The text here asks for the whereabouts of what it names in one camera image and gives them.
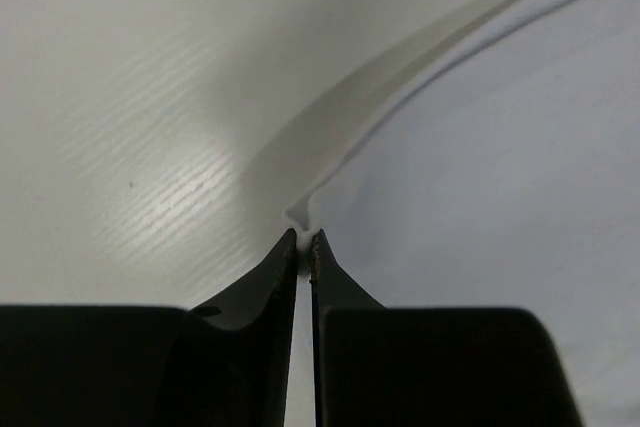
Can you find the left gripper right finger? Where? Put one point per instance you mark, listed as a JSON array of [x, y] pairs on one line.
[[381, 366]]

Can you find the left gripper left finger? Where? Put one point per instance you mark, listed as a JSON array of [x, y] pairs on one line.
[[222, 363]]

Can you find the white skirt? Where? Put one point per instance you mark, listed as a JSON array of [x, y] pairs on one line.
[[491, 160]]

